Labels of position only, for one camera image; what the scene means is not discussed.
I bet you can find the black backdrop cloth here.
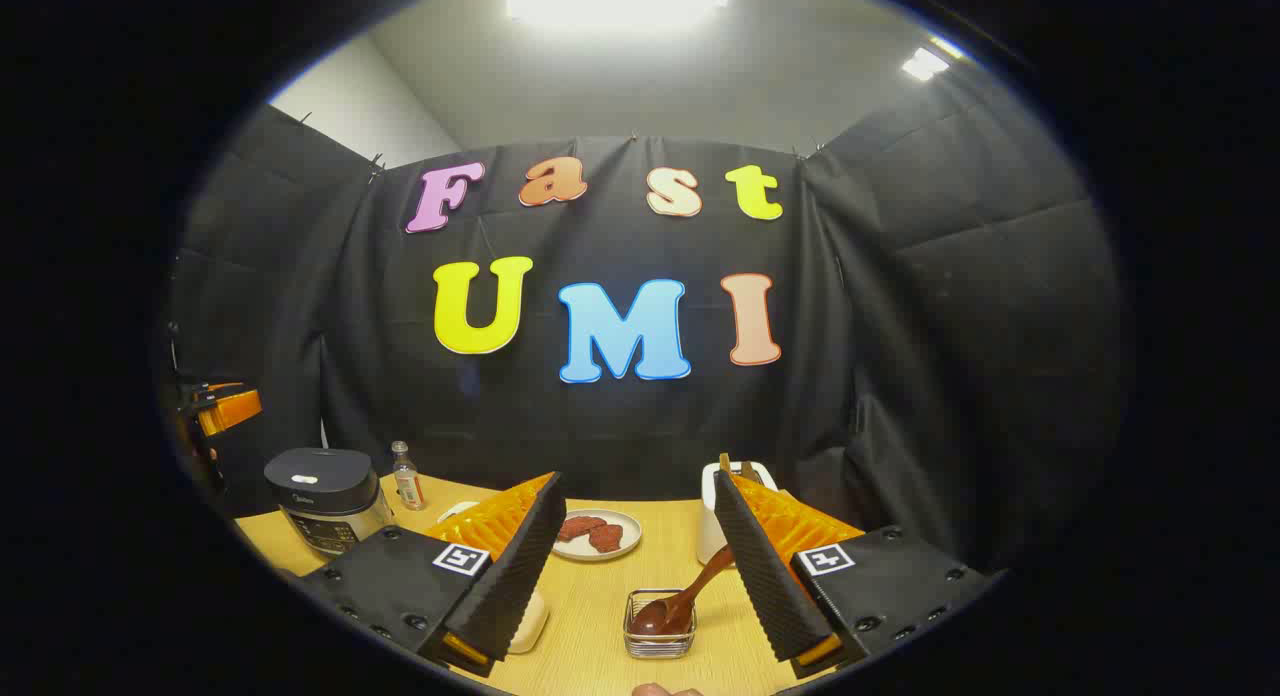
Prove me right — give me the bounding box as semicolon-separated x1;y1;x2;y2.
165;66;1136;577

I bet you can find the small glass bottle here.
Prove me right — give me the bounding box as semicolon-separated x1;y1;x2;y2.
391;441;426;511

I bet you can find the white chopstick holder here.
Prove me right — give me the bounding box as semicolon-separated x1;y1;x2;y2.
697;461;779;567

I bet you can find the black silver rice cooker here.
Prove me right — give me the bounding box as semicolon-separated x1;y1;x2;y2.
264;448;396;559

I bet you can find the white round plate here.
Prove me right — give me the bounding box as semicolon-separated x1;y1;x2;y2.
551;509;643;562

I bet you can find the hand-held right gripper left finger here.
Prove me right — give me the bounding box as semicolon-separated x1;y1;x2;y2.
300;471;568;677

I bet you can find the brown wooden spoon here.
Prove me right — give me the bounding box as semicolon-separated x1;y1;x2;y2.
628;546;736;637

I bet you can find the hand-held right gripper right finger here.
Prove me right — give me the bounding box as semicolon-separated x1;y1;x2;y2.
712;471;1001;680

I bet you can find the small ceiling light panel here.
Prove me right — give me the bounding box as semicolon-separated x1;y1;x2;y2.
900;36;966;82

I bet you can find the white square dish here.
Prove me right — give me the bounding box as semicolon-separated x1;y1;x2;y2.
505;588;550;655

